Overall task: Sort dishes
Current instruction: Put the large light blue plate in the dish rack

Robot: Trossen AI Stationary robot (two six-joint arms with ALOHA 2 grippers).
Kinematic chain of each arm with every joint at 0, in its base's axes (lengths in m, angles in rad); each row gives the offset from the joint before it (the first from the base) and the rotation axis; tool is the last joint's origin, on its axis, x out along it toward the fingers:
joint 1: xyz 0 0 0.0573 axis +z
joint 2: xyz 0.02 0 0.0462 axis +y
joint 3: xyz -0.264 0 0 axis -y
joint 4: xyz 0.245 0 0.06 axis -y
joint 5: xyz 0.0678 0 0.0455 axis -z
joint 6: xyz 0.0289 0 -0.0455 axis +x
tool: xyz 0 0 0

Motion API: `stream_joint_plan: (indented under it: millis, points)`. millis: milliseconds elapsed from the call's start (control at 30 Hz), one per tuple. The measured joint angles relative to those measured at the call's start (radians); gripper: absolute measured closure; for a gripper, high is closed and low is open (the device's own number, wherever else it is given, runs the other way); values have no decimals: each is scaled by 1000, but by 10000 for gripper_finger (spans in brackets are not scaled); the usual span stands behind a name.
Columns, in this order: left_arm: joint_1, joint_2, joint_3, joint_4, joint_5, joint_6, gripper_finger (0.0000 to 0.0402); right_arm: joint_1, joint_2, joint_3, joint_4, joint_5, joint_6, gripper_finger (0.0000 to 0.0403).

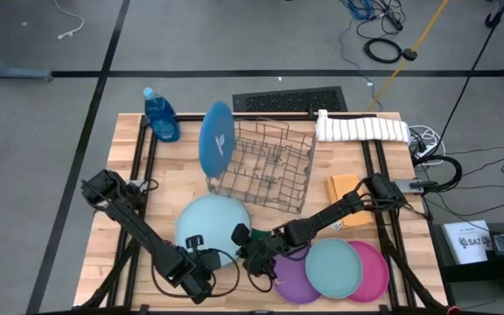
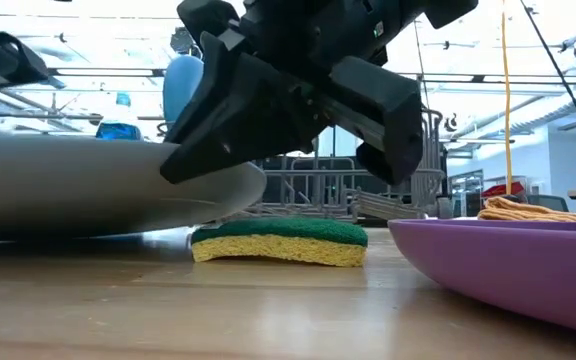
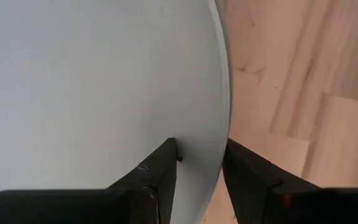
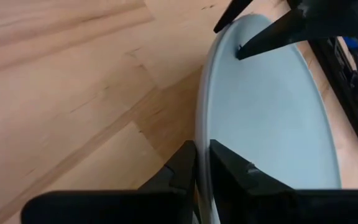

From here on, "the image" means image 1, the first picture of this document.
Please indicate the black floor vent grate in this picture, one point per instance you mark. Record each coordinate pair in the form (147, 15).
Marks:
(291, 100)

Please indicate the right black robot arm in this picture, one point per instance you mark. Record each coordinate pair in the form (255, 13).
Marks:
(322, 216)

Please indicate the pink plate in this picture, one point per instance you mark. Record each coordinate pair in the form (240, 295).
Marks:
(374, 271)

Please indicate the black storage box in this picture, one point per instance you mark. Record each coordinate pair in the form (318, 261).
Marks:
(475, 273)

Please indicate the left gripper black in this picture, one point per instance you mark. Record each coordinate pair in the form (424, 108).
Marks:
(206, 261)

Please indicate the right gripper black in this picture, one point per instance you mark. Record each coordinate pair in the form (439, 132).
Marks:
(261, 256)

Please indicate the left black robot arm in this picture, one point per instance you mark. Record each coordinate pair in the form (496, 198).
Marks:
(147, 236)

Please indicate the light blue plate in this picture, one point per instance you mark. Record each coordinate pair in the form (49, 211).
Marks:
(212, 219)

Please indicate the black power adapter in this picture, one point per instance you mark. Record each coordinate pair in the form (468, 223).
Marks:
(409, 54)

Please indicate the folded orange cloth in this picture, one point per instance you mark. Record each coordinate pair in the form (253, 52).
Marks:
(344, 184)

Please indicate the green yellow sponge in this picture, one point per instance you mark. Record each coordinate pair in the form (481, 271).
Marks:
(260, 234)

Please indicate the white striped towel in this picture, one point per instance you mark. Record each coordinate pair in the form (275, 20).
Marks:
(361, 130)

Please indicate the black metal table frame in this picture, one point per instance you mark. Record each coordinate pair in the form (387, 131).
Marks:
(382, 153)

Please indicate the black power strip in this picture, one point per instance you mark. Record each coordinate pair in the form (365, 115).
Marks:
(394, 19)

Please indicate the white printed booklet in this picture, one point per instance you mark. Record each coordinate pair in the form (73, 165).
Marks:
(466, 240)

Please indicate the blue dish soap bottle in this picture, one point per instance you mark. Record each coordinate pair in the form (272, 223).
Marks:
(162, 118)

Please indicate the purple plate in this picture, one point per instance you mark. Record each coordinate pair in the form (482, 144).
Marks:
(291, 284)

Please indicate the dark blue plate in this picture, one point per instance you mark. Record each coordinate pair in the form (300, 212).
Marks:
(210, 144)

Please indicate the teal plate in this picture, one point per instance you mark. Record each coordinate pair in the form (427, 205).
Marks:
(333, 269)

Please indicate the grey metal mounting plate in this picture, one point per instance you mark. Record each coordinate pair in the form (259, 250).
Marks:
(405, 186)

